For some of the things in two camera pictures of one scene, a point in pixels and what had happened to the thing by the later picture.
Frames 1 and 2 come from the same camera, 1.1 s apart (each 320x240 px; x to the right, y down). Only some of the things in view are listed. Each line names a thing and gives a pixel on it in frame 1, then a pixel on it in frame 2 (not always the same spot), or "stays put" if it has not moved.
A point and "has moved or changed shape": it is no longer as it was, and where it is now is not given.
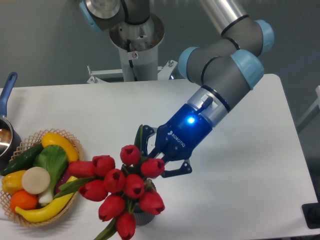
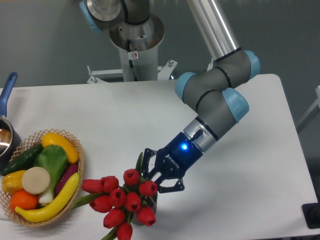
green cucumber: x=22 y=162 stays put
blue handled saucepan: x=10 y=141 stays put
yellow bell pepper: x=12 y=182 stays put
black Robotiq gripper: x=180 y=138 → x=173 y=160
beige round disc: x=35 y=180 stays put
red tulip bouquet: x=118 y=190 has moved or changed shape
